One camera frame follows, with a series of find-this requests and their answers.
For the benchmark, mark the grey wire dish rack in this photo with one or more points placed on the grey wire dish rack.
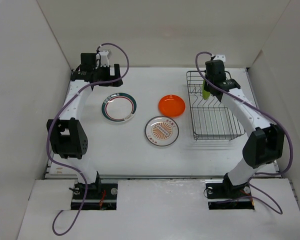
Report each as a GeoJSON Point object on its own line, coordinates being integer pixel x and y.
{"type": "Point", "coordinates": [210, 119]}

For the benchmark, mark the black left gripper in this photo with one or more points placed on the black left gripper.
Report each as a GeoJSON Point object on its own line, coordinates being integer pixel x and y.
{"type": "Point", "coordinates": [116, 73]}

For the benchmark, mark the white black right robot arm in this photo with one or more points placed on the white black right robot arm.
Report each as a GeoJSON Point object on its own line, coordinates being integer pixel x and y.
{"type": "Point", "coordinates": [265, 139]}

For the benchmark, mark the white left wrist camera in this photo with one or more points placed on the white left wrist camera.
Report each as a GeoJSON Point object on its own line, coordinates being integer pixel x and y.
{"type": "Point", "coordinates": [103, 58]}

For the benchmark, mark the green plastic plate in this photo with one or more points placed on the green plastic plate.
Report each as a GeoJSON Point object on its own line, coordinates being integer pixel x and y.
{"type": "Point", "coordinates": [205, 90]}

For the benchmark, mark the white plate orange sunburst print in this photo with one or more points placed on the white plate orange sunburst print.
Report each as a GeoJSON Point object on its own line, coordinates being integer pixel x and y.
{"type": "Point", "coordinates": [161, 131]}

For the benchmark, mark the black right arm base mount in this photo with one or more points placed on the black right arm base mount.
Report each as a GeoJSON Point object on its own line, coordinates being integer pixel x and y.
{"type": "Point", "coordinates": [222, 197]}

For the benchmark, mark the white plate green red rim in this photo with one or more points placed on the white plate green red rim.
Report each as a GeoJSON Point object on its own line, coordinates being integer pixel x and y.
{"type": "Point", "coordinates": [119, 107]}

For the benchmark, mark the orange plastic plate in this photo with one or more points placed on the orange plastic plate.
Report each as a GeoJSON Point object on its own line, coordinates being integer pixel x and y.
{"type": "Point", "coordinates": [171, 106]}

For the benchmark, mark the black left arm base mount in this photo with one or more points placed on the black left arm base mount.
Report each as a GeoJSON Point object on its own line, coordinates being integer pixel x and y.
{"type": "Point", "coordinates": [102, 197]}

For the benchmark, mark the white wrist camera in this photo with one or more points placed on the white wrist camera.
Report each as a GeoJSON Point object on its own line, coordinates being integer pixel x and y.
{"type": "Point", "coordinates": [221, 57]}
{"type": "Point", "coordinates": [103, 58]}

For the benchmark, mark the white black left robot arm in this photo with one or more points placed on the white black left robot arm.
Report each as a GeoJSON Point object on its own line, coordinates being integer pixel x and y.
{"type": "Point", "coordinates": [67, 138]}

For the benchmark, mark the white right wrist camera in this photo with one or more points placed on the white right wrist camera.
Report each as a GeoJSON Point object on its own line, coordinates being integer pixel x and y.
{"type": "Point", "coordinates": [221, 57]}

